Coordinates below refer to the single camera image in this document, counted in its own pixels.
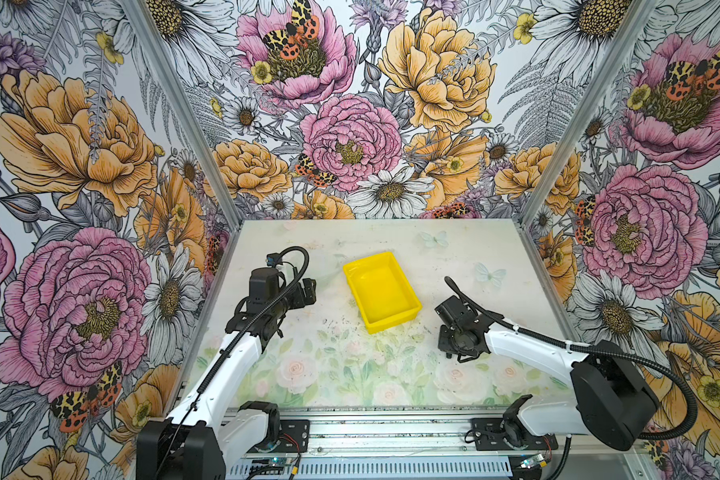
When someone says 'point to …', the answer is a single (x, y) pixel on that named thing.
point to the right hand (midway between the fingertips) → (449, 353)
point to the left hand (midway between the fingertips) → (300, 293)
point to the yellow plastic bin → (381, 292)
